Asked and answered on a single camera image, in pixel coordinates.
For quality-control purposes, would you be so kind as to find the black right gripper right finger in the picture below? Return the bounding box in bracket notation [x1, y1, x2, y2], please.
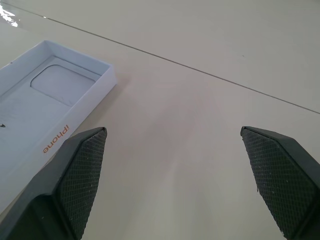
[240, 125, 320, 240]

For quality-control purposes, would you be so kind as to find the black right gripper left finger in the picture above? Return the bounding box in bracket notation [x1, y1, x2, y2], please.
[0, 126, 108, 240]

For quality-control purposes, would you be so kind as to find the white iPhone box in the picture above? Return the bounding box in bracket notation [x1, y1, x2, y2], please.
[0, 39, 118, 215]

